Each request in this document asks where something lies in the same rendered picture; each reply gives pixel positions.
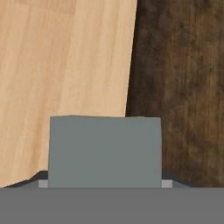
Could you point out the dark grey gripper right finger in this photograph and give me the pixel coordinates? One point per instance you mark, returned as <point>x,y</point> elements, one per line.
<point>168,179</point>

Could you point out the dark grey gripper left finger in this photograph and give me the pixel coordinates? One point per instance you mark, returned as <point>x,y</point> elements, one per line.
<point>40,178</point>

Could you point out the grey sponge block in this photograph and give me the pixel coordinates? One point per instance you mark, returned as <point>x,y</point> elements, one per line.
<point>105,151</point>

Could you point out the light wooden cutting board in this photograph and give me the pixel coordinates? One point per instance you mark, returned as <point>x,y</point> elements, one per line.
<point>64,64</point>

